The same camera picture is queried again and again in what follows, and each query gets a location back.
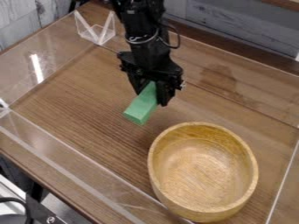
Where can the brown wooden bowl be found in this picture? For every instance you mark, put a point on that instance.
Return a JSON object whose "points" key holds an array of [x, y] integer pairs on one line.
{"points": [[203, 171]]}

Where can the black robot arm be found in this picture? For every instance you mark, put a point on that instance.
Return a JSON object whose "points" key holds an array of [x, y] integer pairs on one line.
{"points": [[141, 17]]}

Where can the green rectangular block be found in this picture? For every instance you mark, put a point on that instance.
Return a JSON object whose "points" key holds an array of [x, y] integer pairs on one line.
{"points": [[143, 105]]}

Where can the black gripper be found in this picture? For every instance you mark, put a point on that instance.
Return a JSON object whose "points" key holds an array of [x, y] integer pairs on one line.
{"points": [[147, 62]]}

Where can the clear acrylic corner bracket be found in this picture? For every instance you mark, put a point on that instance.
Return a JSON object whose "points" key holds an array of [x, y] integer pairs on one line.
{"points": [[99, 34]]}

